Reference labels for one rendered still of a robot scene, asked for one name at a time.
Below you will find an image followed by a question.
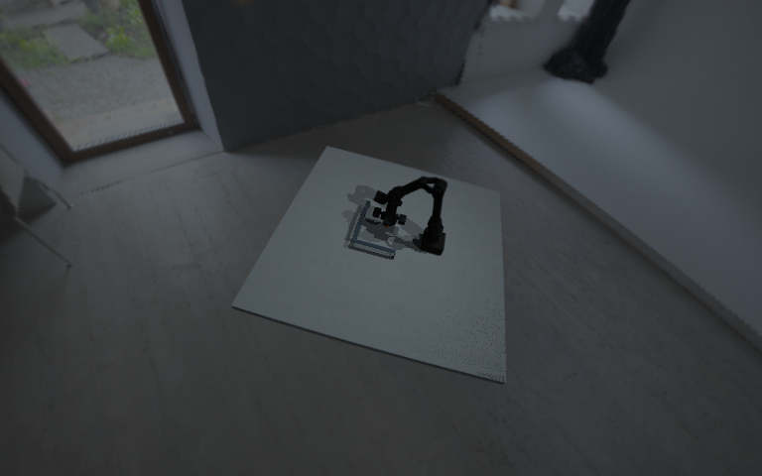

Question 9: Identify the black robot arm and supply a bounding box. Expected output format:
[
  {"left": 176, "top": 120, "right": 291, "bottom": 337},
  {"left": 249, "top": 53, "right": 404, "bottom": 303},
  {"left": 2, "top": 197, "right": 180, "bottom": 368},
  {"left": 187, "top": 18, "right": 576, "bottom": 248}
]
[{"left": 374, "top": 176, "right": 447, "bottom": 245}]

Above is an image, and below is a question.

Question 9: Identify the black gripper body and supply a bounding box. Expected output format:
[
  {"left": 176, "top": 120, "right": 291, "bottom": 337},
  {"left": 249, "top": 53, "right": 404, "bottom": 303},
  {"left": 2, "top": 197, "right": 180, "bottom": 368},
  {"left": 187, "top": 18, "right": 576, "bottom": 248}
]
[{"left": 372, "top": 207, "right": 407, "bottom": 225}]

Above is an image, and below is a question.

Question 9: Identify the clear low l-shaped wall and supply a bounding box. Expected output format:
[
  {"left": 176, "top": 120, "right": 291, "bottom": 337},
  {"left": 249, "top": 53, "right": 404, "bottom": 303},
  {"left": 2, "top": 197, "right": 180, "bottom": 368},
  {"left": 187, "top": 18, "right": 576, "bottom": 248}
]
[{"left": 351, "top": 206, "right": 395, "bottom": 259}]

